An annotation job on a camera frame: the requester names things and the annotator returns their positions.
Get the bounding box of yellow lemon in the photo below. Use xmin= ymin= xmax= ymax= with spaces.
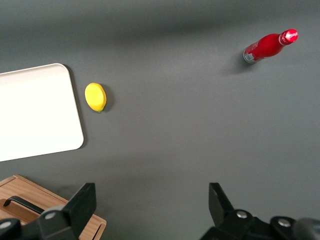
xmin=84 ymin=82 xmax=108 ymax=113

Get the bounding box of black metal drawer handle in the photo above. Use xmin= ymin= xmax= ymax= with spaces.
xmin=3 ymin=196 xmax=46 ymax=215

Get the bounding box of wooden drawer cabinet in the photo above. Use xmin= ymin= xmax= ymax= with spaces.
xmin=0 ymin=174 xmax=108 ymax=240

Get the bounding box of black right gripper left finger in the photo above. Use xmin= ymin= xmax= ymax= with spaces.
xmin=0 ymin=182 xmax=98 ymax=240

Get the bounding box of red bottle with cap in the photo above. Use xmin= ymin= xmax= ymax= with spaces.
xmin=243 ymin=28 xmax=299 ymax=65

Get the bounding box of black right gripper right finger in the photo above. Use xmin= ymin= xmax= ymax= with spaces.
xmin=199 ymin=182 xmax=299 ymax=240

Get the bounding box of white rectangular tray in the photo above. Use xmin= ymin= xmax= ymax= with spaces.
xmin=0 ymin=62 xmax=85 ymax=163

